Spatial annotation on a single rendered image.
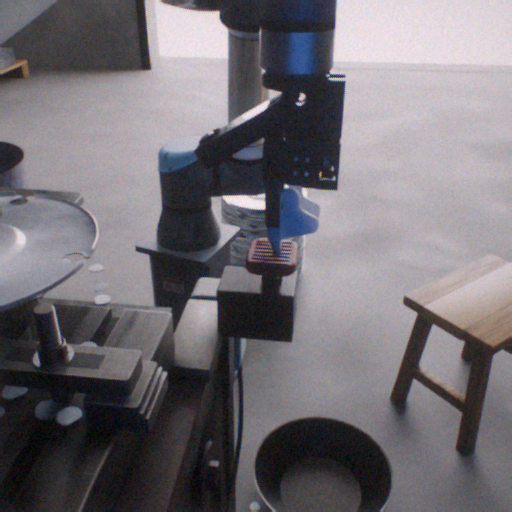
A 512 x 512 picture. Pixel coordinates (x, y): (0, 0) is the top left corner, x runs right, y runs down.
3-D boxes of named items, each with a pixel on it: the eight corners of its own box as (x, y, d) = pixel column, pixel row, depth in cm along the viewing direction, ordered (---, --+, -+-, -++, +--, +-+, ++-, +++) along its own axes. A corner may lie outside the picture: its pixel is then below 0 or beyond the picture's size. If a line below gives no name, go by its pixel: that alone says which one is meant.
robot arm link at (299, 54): (254, 32, 54) (265, 19, 61) (254, 82, 56) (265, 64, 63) (335, 33, 53) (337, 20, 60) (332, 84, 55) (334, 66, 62)
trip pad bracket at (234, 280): (226, 374, 84) (223, 258, 75) (293, 380, 83) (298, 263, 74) (218, 403, 79) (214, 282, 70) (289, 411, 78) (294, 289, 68)
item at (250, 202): (203, 189, 196) (203, 187, 195) (270, 170, 211) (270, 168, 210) (255, 219, 176) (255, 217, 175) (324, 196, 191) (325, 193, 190)
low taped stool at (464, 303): (464, 460, 136) (492, 346, 120) (386, 400, 153) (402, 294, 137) (546, 399, 154) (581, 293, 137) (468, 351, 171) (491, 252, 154)
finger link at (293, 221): (316, 267, 66) (320, 194, 62) (265, 264, 67) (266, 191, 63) (317, 254, 69) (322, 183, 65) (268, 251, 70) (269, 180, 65)
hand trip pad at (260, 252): (252, 286, 77) (252, 235, 73) (297, 289, 76) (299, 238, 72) (243, 316, 71) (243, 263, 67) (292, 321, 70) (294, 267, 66)
